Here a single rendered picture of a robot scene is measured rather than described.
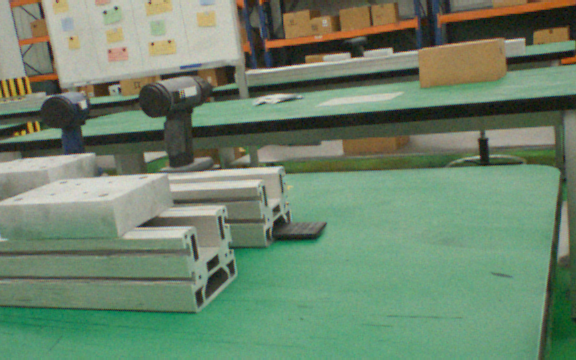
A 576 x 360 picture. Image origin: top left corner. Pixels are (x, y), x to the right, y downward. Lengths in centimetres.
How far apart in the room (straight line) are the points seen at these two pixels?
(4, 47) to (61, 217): 860
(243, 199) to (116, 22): 354
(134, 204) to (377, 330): 28
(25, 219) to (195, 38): 327
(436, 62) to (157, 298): 205
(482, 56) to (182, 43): 207
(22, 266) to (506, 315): 51
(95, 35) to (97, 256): 377
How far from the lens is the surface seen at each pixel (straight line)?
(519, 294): 60
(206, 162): 111
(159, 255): 63
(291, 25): 1102
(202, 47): 389
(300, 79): 421
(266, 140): 228
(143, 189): 68
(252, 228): 79
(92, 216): 65
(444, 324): 55
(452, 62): 254
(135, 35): 418
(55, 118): 115
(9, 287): 77
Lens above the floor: 103
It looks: 13 degrees down
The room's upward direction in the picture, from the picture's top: 8 degrees counter-clockwise
